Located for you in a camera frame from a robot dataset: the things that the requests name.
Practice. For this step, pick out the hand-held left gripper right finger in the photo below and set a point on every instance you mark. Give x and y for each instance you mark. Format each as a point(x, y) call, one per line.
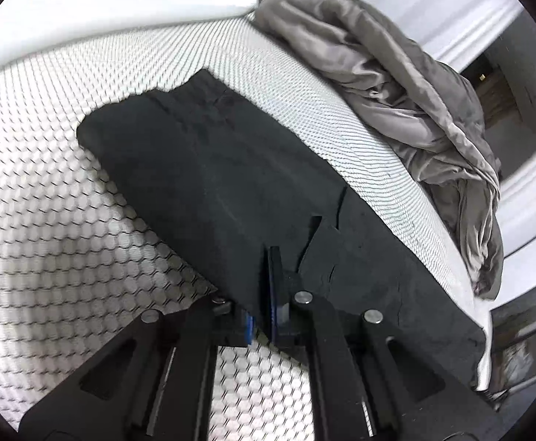
point(274, 296)

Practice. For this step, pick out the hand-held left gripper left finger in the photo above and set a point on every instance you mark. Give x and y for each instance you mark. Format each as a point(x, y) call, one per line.
point(248, 328)

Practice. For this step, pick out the black pants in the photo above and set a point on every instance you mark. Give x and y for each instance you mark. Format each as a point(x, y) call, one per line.
point(226, 170)

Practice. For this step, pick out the grey crumpled blanket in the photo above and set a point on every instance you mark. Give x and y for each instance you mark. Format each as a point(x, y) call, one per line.
point(387, 78)

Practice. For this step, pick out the honeycomb patterned mattress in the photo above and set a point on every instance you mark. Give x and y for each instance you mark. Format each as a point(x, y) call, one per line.
point(43, 193)

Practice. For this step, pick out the white pillow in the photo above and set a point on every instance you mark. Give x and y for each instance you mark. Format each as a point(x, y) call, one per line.
point(111, 0)

